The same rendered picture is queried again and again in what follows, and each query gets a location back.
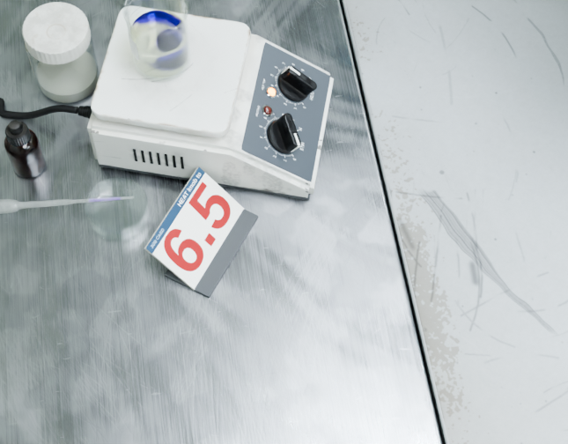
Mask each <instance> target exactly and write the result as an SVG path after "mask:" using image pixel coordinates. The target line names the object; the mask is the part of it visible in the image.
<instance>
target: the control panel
mask: <svg viewBox="0 0 568 444"><path fill-rule="evenodd" d="M288 66H294V67H295V68H296V69H298V70H299V71H301V72H302V73H304V74H305V75H306V76H308V77H309V78H311V79H312V80H313V81H314V82H315V83H316V84H317V88H316V89H315V90H314V91H313V92H311V93H310V94H309V95H308V96H307V97H306V98H305V99H304V100H302V101H299V102H296V101H292V100H289V99H287V98H286V97H285V96H284V95H283V94H282V92H281V91H280V89H279V86H278V77H279V75H280V73H281V72H282V71H283V70H285V69H286V68H287V67H288ZM329 80H330V75H328V74H326V73H324V72H322V71H320V70H318V69H316V68H314V67H313V66H311V65H309V64H307V63H304V62H302V61H300V60H299V59H298V58H296V57H294V56H292V55H289V54H287V53H285V52H284V51H282V50H280V49H279V48H276V47H274V46H272V45H270V44H268V43H267V42H265V44H264V47H263V51H262V58H261V62H260V67H259V70H258V75H257V79H256V83H255V87H254V94H253V98H252V102H251V107H250V110H249V115H248V118H247V126H246V130H245V134H244V138H243V142H242V146H241V147H242V148H241V150H243V151H244V152H247V153H249V154H251V155H253V156H255V157H257V158H259V159H262V160H264V161H266V162H269V163H270V164H272V165H274V166H276V167H279V168H282V169H283V170H285V171H287V172H289V173H291V174H295V175H297V176H298V177H300V178H302V179H304V180H306V181H312V178H313V172H314V163H315V159H316V153H317V149H318V143H319V139H320V133H321V125H322V119H323V115H324V109H325V105H326V99H327V95H328V86H329ZM269 88H274V89H275V91H276V94H275V96H271V95H269V93H268V89H269ZM265 107H270V108H271V110H272V112H271V114H270V115H267V114H266V113H265V112H264V108H265ZM286 113H289V114H291V116H292V118H293V121H294V123H295V126H296V129H297V132H298V133H299V138H300V141H301V146H300V147H299V148H298V149H297V150H296V151H294V152H292V153H289V154H283V153H281V152H278V151H277V150H275V149H274V148H273V147H272V145H271V144H270V142H269V140H268V136H267V130H268V127H269V125H270V124H271V123H272V122H273V121H275V120H277V119H278V118H280V117H281V116H282V115H284V114H286Z"/></svg>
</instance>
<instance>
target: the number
mask: <svg viewBox="0 0 568 444"><path fill-rule="evenodd" d="M238 207H239V206H238V205H236V204H235V203H234V202H233V201H232V200H231V199H230V198H229V197H228V196H227V195H225V194H224V193H223V192H222V191H221V190H220V189H219V188H218V187H217V186H216V185H215V184H213V183H212V182H211V181H210V180H209V179H208V178H207V177H206V176H205V175H203V178H202V179H201V180H200V181H199V183H198V184H197V186H196V187H195V189H194V191H193V192H192V194H191V196H190V197H189V199H188V200H187V202H186V203H185V204H184V206H183V207H182V209H181V211H180V213H179V214H178V216H177V217H176V219H175V220H174V222H173V223H172V224H171V226H170V228H169V229H168V231H167V232H166V234H165V236H164V237H163V239H162V240H161V242H160V243H159V245H158V246H157V248H156V249H155V251H154V252H155V253H157V254H158V255H159V256H160V257H161V258H163V259H164V260H165V261H166V262H167V263H169V264H170V265H171V266H172V267H173V268H174V269H176V270H177V271H178V272H179V273H180V274H181V275H182V276H183V277H184V278H186V279H187V280H188V281H189V282H190V283H191V282H192V281H193V279H194V278H195V275H196V274H197V272H198V271H199V270H200V268H201V267H202V265H203V263H204V261H205V260H206V258H207V256H208V255H209V253H210V252H211V250H212V249H213V247H214V245H215V244H216V242H217V241H218V238H219V237H220V235H221V234H222V232H223V231H224V230H225V228H226V226H227V224H228V223H229V221H230V219H231V218H232V216H233V214H234V212H236V210H237V209H238Z"/></svg>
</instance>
